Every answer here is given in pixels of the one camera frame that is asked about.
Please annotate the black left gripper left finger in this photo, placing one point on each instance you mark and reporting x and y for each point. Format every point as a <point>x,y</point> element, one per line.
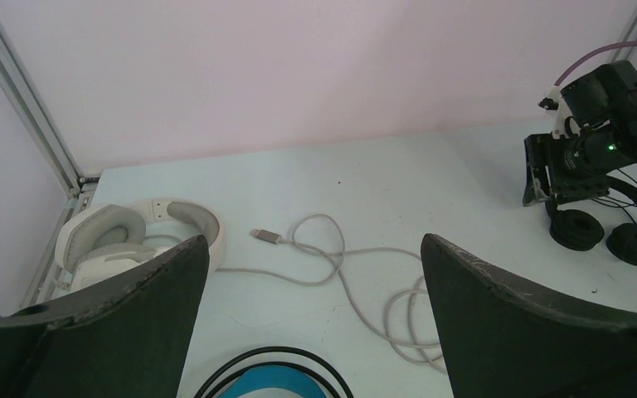
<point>126,336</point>

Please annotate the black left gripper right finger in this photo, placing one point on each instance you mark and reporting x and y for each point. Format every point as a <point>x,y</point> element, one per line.
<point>503,335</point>

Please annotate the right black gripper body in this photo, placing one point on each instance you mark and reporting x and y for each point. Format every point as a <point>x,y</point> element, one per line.
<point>571,168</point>

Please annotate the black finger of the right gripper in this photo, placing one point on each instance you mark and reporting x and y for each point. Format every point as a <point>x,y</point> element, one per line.
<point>537,188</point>

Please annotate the small black on-ear headphones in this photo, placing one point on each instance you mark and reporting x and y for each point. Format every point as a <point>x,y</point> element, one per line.
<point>579,231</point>

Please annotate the black headset with blue band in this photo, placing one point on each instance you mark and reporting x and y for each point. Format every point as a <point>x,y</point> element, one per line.
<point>284,376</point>

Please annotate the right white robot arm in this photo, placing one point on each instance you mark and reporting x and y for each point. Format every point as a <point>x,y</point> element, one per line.
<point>605,101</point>

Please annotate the white gaming headset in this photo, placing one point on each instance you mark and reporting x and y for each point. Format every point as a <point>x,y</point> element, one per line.
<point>106,240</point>

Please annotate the left aluminium frame post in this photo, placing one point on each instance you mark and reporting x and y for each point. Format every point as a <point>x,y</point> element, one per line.
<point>29,106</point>

